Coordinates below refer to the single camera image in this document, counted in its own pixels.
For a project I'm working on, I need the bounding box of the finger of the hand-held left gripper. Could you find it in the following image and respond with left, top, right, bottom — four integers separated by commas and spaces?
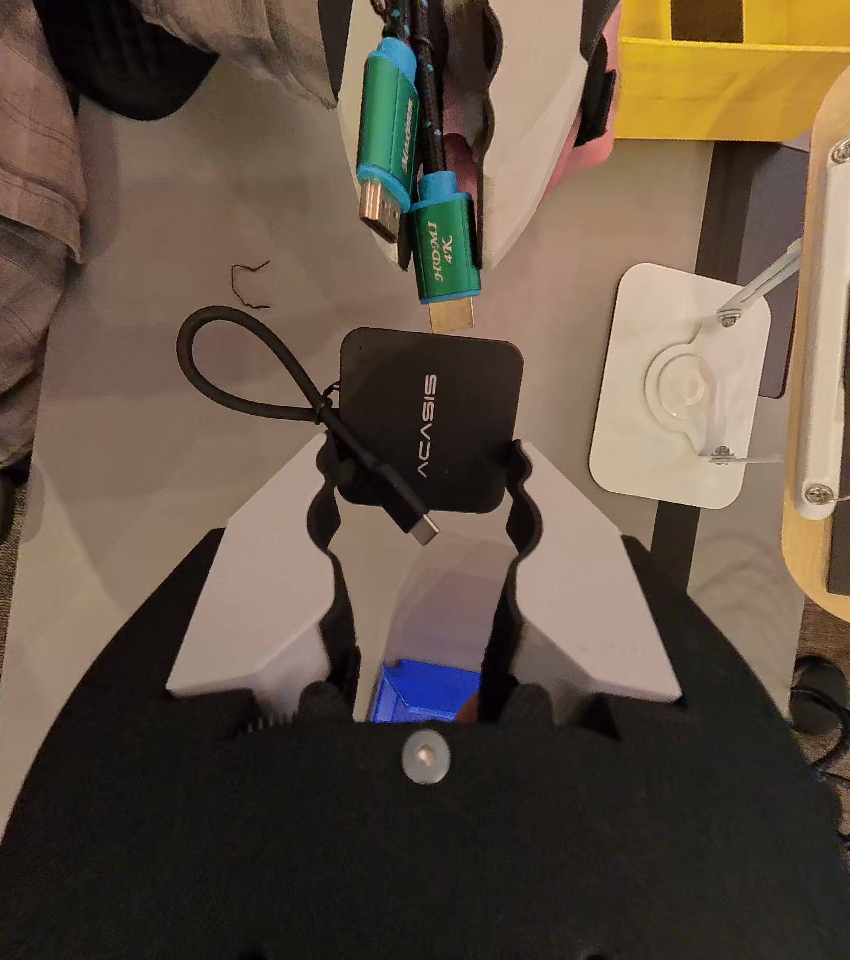
335, 45, 414, 274
478, 0, 609, 273

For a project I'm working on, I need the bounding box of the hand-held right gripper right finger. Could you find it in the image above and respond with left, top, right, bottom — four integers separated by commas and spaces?
485, 438, 685, 706

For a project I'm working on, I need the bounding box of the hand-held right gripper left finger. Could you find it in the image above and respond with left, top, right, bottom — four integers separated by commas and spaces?
166, 438, 361, 708

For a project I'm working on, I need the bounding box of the black braided hdmi cable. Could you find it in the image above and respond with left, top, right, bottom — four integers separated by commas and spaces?
352, 0, 484, 340

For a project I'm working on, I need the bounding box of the yellow plastic bin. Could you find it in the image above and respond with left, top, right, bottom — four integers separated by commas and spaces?
611, 0, 850, 145

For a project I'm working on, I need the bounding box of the black adapter hub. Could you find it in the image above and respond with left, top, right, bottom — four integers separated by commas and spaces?
176, 305, 529, 553

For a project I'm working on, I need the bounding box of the person's left forearm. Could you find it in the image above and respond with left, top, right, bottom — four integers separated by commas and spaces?
185, 0, 354, 109

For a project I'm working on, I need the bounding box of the person's left hand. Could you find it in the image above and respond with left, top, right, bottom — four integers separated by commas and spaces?
550, 123, 621, 193

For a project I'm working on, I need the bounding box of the black twist tie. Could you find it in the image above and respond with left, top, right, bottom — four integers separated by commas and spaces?
229, 257, 274, 313

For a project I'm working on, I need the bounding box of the blue plastic bin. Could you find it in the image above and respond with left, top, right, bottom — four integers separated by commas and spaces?
368, 659, 484, 726

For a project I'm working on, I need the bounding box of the person's plaid shirt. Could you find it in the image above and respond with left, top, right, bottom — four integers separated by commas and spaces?
0, 0, 354, 469

